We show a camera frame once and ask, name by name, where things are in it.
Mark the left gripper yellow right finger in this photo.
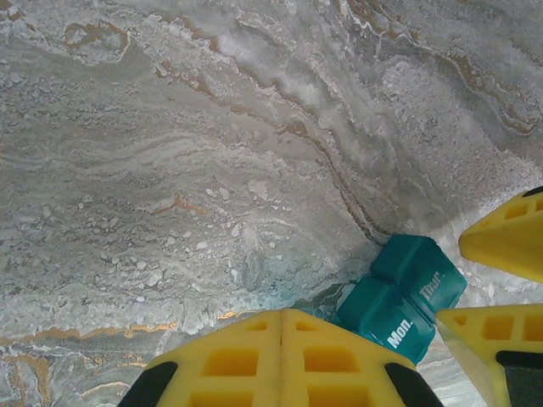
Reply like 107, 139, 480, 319
283, 308, 445, 407

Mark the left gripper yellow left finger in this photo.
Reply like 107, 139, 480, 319
126, 308, 284, 407

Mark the teal weekly pill organizer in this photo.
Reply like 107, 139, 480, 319
336, 234, 468, 369

